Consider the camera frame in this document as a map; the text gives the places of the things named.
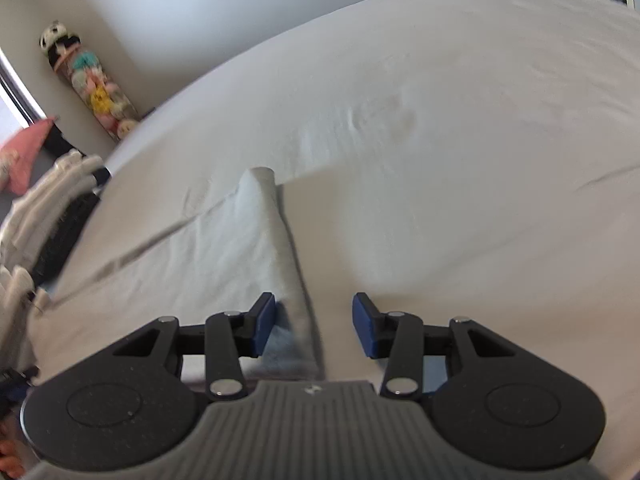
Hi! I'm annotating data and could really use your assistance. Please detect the beige linen trousers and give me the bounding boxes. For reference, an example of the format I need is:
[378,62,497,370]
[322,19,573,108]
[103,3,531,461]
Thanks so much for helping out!
[28,168,321,382]

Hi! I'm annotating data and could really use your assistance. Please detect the grey trimmed white garment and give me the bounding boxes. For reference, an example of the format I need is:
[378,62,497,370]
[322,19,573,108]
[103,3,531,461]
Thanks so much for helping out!
[1,266,49,370]

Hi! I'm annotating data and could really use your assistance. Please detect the black folded garment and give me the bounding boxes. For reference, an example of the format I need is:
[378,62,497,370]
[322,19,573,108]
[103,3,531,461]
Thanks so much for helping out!
[30,167,111,286]

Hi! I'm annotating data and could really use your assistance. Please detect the white folded garment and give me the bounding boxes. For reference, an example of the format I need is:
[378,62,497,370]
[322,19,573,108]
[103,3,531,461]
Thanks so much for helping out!
[1,150,104,268]

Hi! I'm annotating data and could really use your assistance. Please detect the grey bed sheet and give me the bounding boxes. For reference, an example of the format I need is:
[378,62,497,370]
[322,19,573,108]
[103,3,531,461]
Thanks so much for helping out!
[29,0,640,476]

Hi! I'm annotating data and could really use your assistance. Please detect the pink pillow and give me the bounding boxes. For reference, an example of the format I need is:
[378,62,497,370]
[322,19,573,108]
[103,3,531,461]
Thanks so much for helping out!
[1,117,55,196]

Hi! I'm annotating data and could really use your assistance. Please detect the plush toy hanging tube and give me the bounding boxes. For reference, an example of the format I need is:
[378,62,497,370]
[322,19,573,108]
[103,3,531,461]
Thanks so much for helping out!
[38,21,140,142]

